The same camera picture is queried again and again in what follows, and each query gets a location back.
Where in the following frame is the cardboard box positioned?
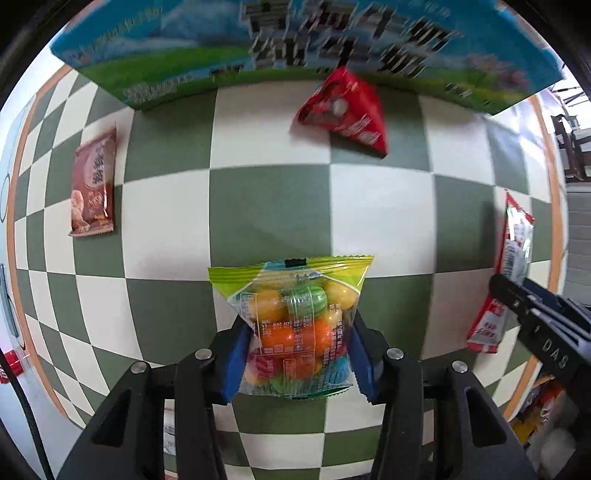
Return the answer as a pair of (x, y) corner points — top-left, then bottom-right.
(50, 0), (567, 117)

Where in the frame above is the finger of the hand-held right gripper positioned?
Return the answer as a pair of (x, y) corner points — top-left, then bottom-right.
(522, 279), (591, 325)
(489, 274), (539, 331)

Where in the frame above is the red soda can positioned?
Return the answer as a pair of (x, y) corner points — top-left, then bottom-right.
(0, 350), (24, 385)

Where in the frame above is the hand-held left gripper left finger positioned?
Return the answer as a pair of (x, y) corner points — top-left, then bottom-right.
(58, 318), (253, 480)

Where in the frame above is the colourful packets pile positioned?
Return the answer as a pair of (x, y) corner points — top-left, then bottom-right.
(509, 377), (579, 462)

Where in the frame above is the red triangular snack packet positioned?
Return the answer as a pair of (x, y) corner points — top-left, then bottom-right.
(295, 65), (389, 156)

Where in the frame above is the dark wooden chair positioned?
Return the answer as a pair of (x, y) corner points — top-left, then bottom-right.
(551, 83), (591, 182)

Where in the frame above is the brown snack packet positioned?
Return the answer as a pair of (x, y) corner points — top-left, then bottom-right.
(68, 125), (117, 237)

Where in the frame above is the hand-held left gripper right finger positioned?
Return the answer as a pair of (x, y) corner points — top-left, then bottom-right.
(348, 315), (539, 480)

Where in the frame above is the red white sausage packet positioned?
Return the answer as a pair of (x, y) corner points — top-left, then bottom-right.
(466, 191), (536, 354)

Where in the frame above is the colourful candy bag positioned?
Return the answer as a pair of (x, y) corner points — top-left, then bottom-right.
(207, 254), (375, 399)

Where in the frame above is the green white checkered table mat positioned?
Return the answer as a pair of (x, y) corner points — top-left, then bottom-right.
(4, 65), (570, 480)

